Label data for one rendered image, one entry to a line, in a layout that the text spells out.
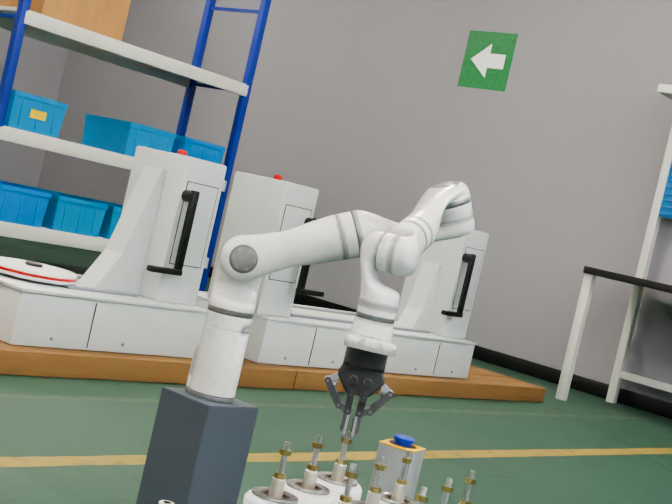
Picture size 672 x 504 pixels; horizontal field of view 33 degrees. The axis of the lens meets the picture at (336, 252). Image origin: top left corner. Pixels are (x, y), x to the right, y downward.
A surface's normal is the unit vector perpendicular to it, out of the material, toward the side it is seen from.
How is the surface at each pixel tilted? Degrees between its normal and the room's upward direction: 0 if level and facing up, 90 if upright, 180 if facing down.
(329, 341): 90
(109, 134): 93
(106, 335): 90
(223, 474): 90
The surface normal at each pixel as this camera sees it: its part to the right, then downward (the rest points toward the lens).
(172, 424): -0.63, -0.12
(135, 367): 0.74, 0.19
